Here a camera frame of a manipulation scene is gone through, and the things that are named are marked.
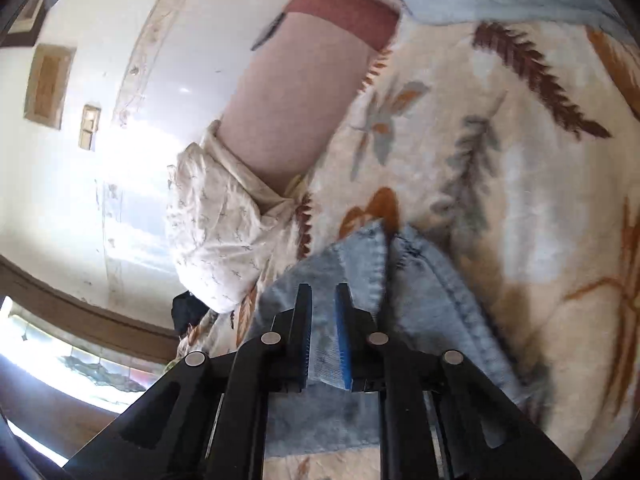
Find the pink and brown headboard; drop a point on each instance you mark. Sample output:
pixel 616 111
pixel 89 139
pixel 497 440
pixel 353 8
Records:
pixel 290 110

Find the white patterned pillow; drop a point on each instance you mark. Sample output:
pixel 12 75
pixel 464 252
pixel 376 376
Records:
pixel 220 220

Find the beige wall niche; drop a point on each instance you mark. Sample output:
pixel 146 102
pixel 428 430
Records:
pixel 49 85

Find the window with brown frame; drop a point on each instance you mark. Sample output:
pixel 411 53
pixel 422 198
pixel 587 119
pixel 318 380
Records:
pixel 75 360

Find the leaf print blanket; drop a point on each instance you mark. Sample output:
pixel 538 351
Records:
pixel 500 185

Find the dark cloth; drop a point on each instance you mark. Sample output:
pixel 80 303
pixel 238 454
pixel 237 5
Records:
pixel 185 310

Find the beige wall switch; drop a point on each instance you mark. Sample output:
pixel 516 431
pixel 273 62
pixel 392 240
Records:
pixel 90 127

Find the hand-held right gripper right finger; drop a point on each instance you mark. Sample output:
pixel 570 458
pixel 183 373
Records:
pixel 343 330

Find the light blue denim pants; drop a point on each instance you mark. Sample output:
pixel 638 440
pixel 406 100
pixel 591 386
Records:
pixel 425 280

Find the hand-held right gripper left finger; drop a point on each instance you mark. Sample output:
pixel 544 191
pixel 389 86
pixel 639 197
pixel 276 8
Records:
pixel 303 330

